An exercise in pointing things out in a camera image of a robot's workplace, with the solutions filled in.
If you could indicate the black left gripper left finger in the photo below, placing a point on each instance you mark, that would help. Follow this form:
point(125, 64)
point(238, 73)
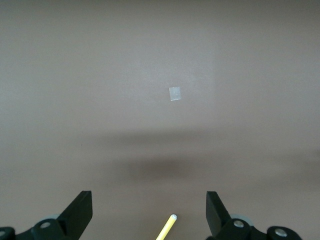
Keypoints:
point(75, 215)

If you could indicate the yellow marker with clear cap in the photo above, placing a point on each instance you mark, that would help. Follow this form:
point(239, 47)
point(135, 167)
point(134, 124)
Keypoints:
point(166, 227)

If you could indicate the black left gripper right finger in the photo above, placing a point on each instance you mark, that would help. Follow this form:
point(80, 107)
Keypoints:
point(217, 217)

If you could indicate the small clear tape piece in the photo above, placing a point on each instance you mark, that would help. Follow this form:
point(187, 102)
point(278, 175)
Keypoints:
point(174, 93)

